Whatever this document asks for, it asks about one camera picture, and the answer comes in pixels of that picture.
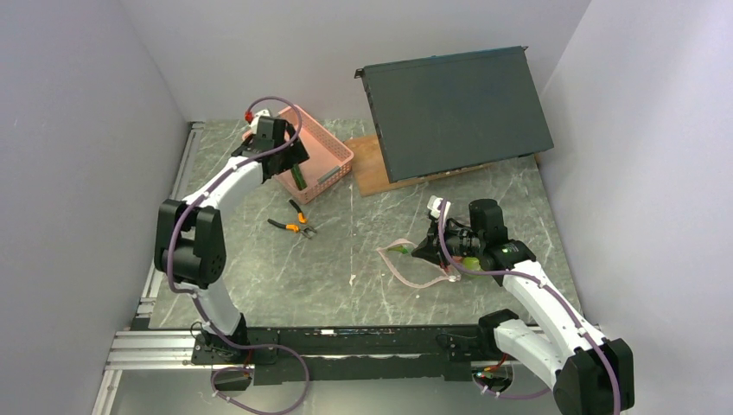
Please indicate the clear zip top bag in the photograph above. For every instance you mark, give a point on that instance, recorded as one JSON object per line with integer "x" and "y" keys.
{"x": 415, "y": 274}

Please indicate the dark grey metal chassis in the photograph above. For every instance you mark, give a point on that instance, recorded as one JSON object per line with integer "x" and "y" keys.
{"x": 447, "y": 112}

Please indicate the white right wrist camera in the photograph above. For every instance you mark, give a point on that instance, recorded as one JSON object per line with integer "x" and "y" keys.
{"x": 438, "y": 208}

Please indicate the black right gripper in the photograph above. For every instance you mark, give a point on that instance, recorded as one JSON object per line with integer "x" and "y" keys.
{"x": 431, "y": 249}

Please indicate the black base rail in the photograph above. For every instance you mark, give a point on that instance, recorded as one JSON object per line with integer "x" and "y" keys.
{"x": 445, "y": 352}

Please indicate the brown wooden board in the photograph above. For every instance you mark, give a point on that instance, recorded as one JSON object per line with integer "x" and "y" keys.
{"x": 511, "y": 179}

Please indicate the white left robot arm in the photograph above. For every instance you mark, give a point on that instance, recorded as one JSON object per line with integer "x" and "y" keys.
{"x": 190, "y": 247}

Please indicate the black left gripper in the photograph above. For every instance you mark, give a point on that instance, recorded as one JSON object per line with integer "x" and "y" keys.
{"x": 296, "y": 154}

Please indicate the fake green bean pod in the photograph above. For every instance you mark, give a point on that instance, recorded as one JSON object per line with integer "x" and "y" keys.
{"x": 400, "y": 248}

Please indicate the orange handled pliers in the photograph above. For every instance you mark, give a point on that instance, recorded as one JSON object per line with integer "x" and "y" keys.
{"x": 300, "y": 226}

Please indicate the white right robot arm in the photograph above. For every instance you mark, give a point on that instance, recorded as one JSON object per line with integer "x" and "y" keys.
{"x": 585, "y": 371}

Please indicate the pink plastic basket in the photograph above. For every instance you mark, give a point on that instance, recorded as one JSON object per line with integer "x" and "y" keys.
{"x": 329, "y": 158}

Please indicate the fake green lime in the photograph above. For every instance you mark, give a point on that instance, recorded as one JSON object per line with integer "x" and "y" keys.
{"x": 471, "y": 264}

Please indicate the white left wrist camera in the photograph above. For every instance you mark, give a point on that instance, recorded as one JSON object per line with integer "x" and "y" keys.
{"x": 252, "y": 118}

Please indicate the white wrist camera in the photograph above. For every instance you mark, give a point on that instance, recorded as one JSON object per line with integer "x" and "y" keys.
{"x": 438, "y": 208}
{"x": 252, "y": 118}

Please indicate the fake green cucumber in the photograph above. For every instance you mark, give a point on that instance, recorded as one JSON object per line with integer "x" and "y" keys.
{"x": 298, "y": 177}

